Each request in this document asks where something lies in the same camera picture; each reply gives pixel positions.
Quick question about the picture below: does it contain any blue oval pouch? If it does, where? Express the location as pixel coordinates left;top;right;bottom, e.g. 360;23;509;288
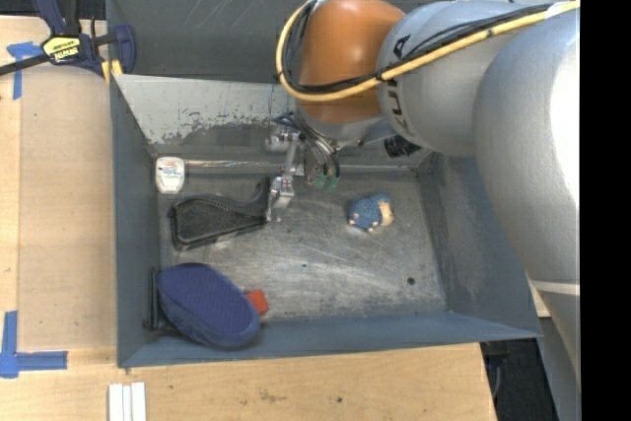
143;261;262;352

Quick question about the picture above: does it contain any blue toy hedgehog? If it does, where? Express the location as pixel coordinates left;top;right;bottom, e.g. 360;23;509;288
346;192;395;234

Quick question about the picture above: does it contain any black cylinder on white bracket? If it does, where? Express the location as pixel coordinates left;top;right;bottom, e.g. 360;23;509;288
383;134;423;160

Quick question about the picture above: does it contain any red small block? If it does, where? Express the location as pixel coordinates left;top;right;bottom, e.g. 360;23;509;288
245;289;270;316

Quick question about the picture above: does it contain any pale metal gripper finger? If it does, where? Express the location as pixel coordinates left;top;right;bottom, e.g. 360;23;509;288
265;175;285;223
275;181;296;224

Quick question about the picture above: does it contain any grey metal bin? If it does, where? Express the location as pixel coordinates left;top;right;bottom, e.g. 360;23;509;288
104;0;544;369

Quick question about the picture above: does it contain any pale wood board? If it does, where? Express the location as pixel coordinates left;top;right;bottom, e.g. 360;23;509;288
17;17;120;354

